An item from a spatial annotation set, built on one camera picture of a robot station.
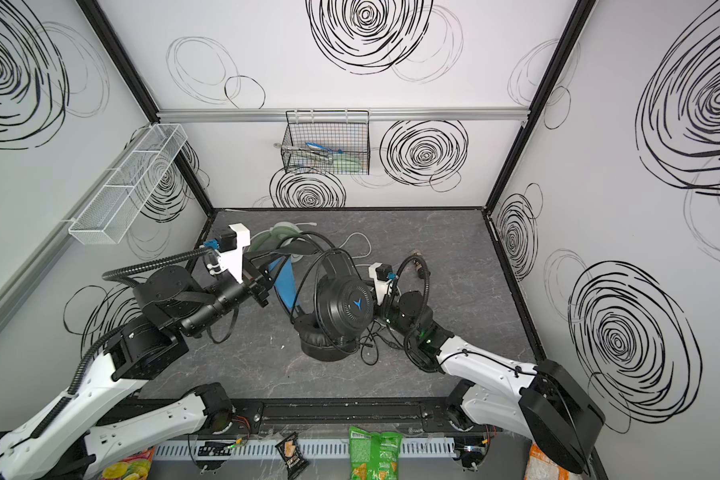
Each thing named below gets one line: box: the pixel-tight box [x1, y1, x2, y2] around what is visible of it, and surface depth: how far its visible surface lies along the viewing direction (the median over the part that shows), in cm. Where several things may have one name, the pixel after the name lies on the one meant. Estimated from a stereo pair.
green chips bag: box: [349, 426, 403, 480], surface depth 67 cm
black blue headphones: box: [274, 232, 374, 362], surface depth 45 cm
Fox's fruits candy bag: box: [100, 445, 155, 480], surface depth 65 cm
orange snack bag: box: [524, 452, 565, 480], surface depth 66 cm
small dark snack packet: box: [275, 432, 309, 480], surface depth 69 cm
